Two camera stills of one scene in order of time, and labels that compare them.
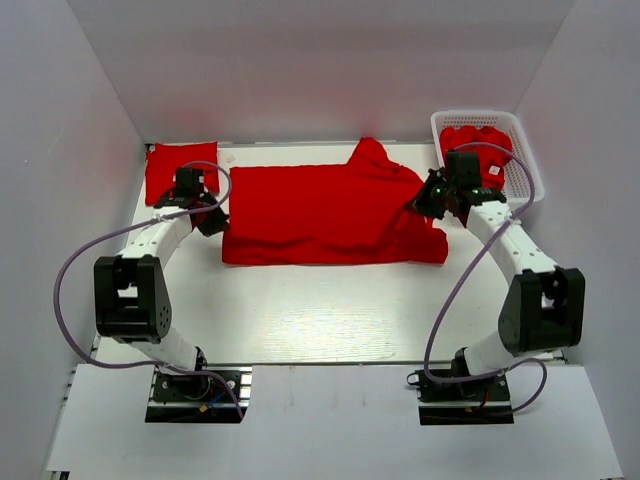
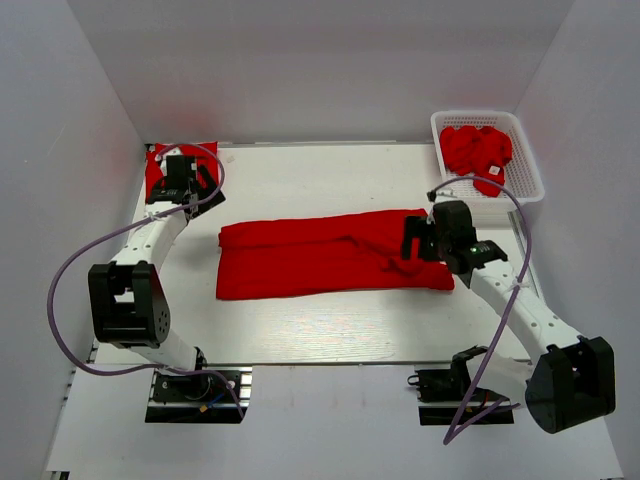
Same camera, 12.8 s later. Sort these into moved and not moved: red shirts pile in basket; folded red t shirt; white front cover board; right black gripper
Moved: right black gripper
Not moved: folded red t shirt; red shirts pile in basket; white front cover board
